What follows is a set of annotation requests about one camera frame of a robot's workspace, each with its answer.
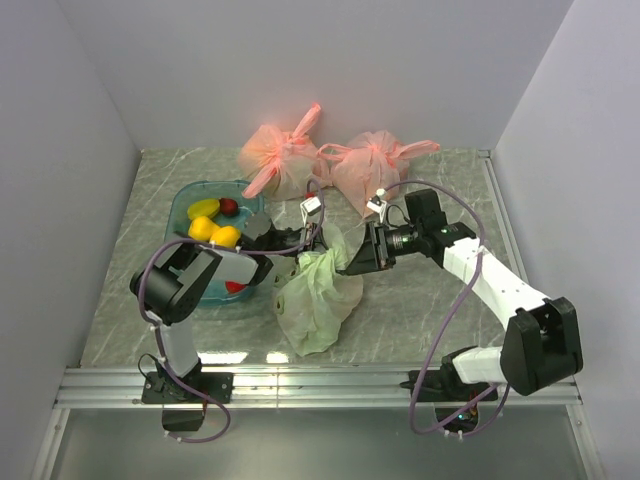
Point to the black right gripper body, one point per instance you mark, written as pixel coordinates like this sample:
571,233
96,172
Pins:
393,243

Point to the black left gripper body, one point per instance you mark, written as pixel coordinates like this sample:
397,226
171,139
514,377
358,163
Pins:
309,237

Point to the light green plastic bag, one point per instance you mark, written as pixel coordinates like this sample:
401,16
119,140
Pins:
311,298

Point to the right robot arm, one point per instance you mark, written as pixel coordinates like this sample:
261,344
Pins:
542,341

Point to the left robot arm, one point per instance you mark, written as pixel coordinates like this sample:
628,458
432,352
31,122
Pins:
171,285

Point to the left pink tied bag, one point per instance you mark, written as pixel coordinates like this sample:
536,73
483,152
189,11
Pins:
278,163

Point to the pink tied bag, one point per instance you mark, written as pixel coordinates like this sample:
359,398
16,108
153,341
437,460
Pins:
278,163
369,162

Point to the right pink tied bag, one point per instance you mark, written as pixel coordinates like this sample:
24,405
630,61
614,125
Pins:
369,162

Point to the yellow fake lemon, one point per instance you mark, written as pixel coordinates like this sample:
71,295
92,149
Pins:
226,236

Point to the dark red fake fig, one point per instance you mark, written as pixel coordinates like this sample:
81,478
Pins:
228,207

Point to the yellow fake starfruit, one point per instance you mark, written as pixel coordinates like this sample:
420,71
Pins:
203,208

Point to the teal plastic basket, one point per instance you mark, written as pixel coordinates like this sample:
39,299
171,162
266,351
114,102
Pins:
216,293

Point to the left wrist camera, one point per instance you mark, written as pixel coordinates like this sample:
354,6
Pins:
312,208

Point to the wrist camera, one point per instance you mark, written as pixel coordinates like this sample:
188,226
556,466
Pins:
378,204
312,208

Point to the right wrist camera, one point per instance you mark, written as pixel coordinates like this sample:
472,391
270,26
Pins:
378,204

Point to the aluminium mounting rail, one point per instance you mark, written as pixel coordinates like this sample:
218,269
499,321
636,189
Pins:
310,422

